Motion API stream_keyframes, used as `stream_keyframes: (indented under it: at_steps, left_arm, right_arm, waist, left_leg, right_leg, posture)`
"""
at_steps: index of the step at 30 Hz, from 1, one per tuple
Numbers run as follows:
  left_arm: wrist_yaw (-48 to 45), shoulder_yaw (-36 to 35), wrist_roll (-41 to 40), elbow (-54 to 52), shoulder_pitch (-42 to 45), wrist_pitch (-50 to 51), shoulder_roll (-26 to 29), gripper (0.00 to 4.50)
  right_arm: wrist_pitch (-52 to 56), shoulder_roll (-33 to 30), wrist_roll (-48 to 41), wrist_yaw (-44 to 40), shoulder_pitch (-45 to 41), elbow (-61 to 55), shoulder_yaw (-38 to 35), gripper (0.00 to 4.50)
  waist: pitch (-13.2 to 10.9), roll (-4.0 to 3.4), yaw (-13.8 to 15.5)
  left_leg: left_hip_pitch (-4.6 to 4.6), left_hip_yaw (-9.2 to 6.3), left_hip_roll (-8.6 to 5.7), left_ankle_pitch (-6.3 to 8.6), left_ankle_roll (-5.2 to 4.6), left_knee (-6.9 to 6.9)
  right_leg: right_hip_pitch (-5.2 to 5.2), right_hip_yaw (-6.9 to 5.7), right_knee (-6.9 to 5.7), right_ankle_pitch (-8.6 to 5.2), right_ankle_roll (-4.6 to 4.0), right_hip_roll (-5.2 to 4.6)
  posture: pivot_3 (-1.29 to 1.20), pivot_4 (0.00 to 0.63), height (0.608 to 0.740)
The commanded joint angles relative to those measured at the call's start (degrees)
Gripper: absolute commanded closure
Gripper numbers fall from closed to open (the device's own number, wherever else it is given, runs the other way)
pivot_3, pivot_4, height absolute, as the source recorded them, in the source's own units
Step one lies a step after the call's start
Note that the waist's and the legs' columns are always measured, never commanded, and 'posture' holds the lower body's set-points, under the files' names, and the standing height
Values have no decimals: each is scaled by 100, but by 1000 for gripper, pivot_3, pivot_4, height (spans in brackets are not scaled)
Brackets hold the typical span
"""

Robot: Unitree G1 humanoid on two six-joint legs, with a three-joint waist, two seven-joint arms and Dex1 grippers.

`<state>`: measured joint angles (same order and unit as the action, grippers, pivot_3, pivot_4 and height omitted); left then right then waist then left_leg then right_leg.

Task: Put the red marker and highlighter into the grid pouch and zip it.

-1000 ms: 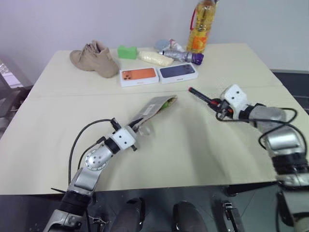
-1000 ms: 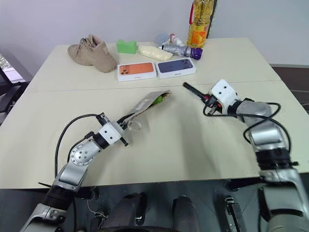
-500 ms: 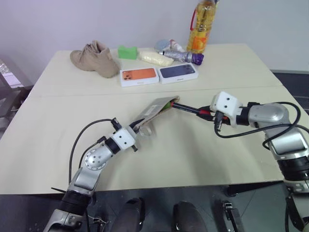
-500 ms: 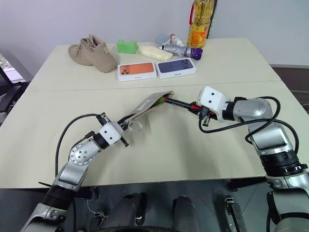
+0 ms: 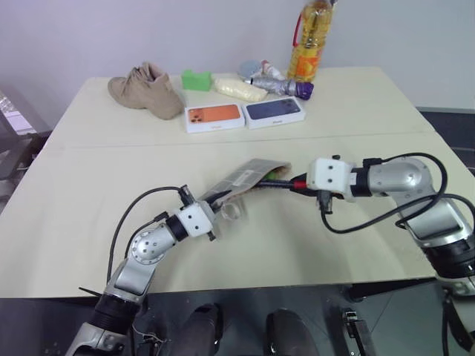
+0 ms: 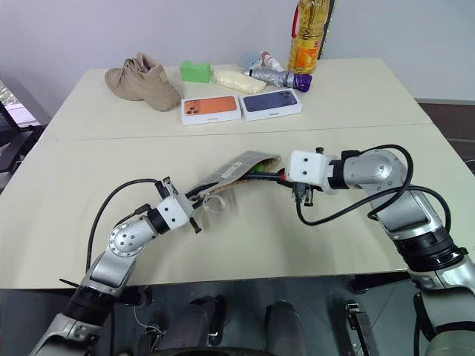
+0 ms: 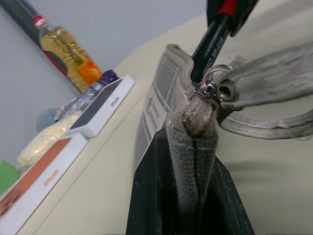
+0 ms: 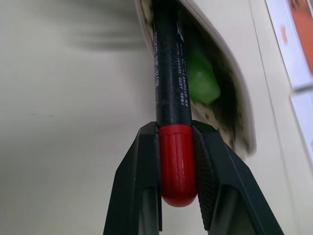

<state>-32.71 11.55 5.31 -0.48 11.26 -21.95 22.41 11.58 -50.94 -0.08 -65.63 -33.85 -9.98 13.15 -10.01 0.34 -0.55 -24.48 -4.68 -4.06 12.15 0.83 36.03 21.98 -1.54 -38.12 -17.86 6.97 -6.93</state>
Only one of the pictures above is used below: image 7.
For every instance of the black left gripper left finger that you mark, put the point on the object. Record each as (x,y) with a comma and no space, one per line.
(149,195)

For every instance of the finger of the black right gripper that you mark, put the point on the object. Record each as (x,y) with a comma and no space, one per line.
(210,12)
(243,14)

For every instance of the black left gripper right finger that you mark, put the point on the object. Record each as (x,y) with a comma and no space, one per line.
(230,208)

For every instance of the black red marker pen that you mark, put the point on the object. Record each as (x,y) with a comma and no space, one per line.
(212,46)

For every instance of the white phone box dark top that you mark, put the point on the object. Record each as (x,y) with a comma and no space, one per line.
(102,107)

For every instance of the white phone box orange top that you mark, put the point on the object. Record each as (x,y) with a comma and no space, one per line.
(41,181)

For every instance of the clear bag of white grains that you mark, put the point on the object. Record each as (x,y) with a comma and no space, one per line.
(46,142)

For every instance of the clear bottle with purple cap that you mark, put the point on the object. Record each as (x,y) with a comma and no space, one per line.
(93,90)

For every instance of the blue-grey plush toy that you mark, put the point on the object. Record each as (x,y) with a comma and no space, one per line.
(46,118)

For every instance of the green cloth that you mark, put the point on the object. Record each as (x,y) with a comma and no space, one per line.
(8,176)

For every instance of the yellow cooking oil bottle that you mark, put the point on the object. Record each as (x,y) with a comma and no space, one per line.
(66,51)

